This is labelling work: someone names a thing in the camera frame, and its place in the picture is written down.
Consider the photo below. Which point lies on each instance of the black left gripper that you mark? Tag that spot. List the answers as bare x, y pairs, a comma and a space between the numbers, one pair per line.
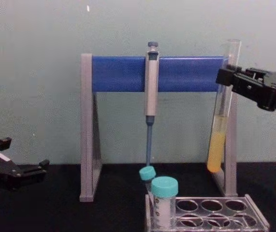
0, 171

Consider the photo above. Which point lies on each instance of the glass tube with yellow liquid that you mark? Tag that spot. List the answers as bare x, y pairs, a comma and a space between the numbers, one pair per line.
216, 149

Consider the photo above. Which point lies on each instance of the black table cloth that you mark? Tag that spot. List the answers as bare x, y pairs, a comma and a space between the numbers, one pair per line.
55, 212

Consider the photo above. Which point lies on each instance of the grey and blue pipette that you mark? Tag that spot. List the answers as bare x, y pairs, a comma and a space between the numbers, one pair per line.
151, 96

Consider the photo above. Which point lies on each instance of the small tube with teal cap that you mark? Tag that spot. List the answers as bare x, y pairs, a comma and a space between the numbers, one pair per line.
147, 173

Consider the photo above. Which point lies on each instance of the grey stand with blue bar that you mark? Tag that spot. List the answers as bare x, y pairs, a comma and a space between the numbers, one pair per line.
118, 75

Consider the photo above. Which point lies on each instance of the clear plastic tube rack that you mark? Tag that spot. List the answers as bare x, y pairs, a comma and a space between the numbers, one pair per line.
212, 217

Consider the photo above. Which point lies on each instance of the large tube with teal cap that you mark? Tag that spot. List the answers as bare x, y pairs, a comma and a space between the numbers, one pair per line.
164, 193

